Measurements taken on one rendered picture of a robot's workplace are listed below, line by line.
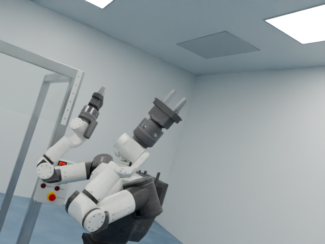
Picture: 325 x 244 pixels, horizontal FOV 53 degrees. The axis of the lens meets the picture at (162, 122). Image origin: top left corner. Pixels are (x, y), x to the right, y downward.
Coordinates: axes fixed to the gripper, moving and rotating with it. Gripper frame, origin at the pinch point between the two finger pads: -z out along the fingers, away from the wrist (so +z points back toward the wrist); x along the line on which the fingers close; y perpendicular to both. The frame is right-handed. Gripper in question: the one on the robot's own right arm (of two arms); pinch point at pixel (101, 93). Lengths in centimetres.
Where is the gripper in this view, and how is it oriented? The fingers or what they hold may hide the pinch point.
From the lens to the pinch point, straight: 177.7
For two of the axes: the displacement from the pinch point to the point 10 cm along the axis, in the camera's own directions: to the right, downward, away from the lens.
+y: -9.1, -4.1, -0.1
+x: 1.9, -4.0, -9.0
